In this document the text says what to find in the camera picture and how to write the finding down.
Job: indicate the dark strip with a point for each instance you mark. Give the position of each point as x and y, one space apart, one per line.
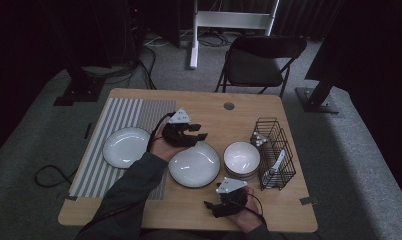
88 130

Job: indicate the dark curtain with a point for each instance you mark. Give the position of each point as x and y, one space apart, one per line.
372 50

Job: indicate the grey striped placemat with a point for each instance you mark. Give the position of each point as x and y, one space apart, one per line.
122 113

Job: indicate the black folding chair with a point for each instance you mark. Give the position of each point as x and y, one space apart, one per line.
252 66

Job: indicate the white chopstick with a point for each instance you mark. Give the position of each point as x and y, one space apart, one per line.
261 140
259 143
254 134
257 137

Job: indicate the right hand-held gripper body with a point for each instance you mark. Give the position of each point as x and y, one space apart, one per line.
230 201

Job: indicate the white plate dark rim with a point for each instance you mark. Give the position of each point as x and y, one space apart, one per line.
195 166
126 147

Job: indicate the grey tape piece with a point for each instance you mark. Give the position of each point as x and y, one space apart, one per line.
308 200

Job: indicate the white ceramic spoon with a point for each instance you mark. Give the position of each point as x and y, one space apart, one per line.
278 163

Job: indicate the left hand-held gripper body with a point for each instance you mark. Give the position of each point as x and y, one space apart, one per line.
177 135

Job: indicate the black stand with base plate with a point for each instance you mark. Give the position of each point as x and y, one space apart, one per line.
317 101
79 90

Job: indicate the white metal stand frame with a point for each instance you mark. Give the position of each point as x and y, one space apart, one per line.
232 19

